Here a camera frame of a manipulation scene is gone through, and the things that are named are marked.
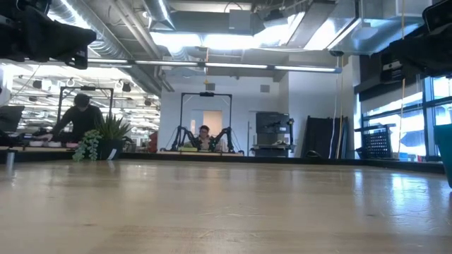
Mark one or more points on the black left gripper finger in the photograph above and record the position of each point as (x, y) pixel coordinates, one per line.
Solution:
(77, 58)

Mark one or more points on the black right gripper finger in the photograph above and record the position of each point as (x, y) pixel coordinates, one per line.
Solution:
(392, 75)

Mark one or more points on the small black robot arm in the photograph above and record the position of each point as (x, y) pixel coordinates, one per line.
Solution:
(182, 137)
(224, 137)

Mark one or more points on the person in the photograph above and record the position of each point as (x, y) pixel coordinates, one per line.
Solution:
(205, 137)
(83, 118)

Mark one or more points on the black perforated crate cart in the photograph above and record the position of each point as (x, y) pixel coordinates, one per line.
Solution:
(376, 144)

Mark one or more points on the spiky green potted plant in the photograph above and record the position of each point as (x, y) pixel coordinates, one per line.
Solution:
(111, 137)

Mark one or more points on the trailing succulent plant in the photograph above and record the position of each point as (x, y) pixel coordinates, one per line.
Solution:
(86, 144)

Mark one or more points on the dark computer monitor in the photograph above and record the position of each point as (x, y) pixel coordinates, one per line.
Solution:
(10, 118)

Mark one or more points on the black leaning panel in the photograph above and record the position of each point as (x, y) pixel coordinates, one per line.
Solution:
(321, 137)

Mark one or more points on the small dark dome object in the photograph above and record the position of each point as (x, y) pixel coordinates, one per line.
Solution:
(313, 154)

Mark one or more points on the black equipment cabinet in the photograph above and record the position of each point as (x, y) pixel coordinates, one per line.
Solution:
(273, 127)

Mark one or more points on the long ceiling light bar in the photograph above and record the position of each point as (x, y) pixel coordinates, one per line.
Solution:
(229, 65)

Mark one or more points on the silver rectangular air duct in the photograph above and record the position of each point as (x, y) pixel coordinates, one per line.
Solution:
(370, 35)

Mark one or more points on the dome security camera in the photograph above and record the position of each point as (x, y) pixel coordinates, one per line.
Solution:
(336, 53)

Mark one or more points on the black table edge rail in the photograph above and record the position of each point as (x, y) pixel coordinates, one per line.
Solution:
(318, 163)

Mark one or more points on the silver metal post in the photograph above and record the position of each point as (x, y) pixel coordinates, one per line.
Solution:
(10, 160)

